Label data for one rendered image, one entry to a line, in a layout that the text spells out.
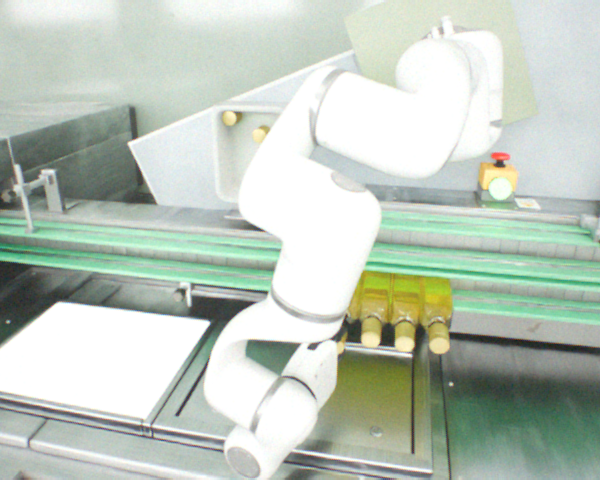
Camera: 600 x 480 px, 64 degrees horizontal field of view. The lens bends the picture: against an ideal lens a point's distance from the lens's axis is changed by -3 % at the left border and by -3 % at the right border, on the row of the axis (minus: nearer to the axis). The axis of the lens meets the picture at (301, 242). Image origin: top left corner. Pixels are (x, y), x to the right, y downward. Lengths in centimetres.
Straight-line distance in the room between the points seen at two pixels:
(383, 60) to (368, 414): 68
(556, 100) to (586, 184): 20
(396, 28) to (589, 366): 82
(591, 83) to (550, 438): 71
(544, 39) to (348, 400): 82
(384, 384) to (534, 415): 29
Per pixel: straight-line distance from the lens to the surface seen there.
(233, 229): 115
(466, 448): 94
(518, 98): 109
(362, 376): 99
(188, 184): 130
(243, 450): 65
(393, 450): 86
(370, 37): 106
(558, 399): 111
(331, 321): 50
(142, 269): 121
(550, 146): 120
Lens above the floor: 188
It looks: 64 degrees down
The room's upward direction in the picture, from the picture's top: 153 degrees counter-clockwise
